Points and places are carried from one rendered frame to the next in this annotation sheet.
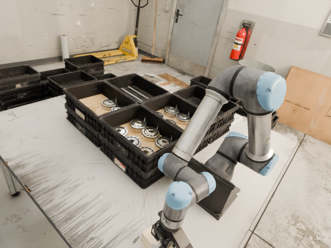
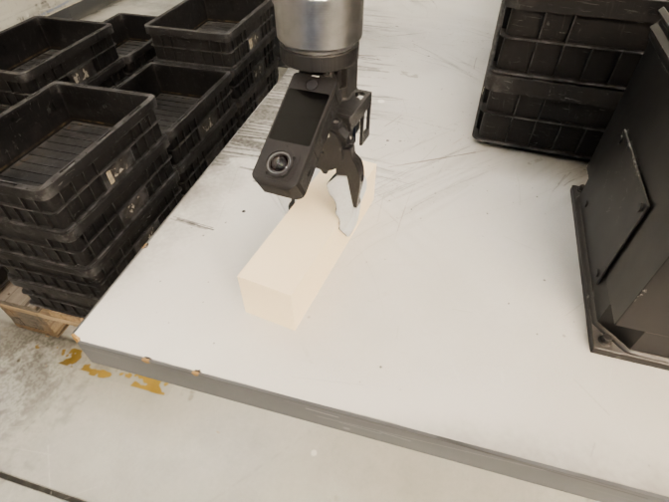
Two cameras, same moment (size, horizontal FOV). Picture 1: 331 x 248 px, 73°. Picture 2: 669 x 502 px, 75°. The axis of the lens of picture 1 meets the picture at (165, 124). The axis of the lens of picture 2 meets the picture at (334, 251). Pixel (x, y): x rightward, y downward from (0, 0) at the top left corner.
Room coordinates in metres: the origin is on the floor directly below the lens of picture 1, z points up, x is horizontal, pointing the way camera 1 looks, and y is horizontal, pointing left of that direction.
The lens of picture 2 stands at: (0.34, -0.46, 1.09)
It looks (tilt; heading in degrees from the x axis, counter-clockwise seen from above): 46 degrees down; 71
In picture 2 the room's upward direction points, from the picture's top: straight up
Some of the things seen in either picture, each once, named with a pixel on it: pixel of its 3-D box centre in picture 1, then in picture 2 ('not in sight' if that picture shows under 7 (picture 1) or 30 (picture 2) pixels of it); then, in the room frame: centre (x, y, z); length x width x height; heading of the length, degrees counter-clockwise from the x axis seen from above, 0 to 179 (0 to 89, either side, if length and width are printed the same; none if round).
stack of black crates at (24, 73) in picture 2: not in sight; (63, 111); (-0.08, 1.11, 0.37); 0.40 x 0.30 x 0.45; 56
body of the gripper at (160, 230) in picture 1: (167, 228); (324, 102); (0.46, -0.07, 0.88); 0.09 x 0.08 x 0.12; 47
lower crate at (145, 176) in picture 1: (140, 150); (575, 73); (0.98, 0.11, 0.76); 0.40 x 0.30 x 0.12; 52
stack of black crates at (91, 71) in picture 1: (85, 77); not in sight; (2.65, 1.13, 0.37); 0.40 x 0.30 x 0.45; 146
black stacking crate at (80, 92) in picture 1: (100, 104); not in sight; (1.23, 0.43, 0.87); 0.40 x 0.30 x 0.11; 52
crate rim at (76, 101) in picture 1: (100, 97); not in sight; (1.23, 0.43, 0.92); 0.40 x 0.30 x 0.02; 52
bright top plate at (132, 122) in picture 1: (138, 123); not in sight; (1.10, 0.16, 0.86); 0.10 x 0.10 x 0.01
